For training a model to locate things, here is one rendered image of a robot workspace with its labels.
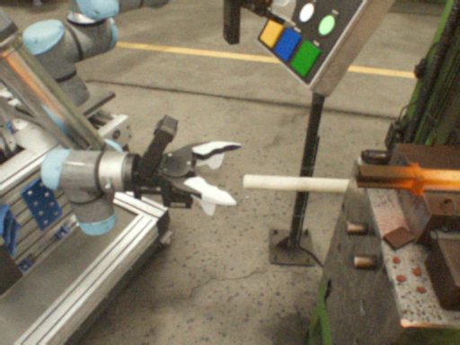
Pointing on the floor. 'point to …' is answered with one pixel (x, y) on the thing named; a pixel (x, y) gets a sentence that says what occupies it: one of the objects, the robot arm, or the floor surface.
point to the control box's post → (306, 161)
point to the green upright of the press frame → (446, 117)
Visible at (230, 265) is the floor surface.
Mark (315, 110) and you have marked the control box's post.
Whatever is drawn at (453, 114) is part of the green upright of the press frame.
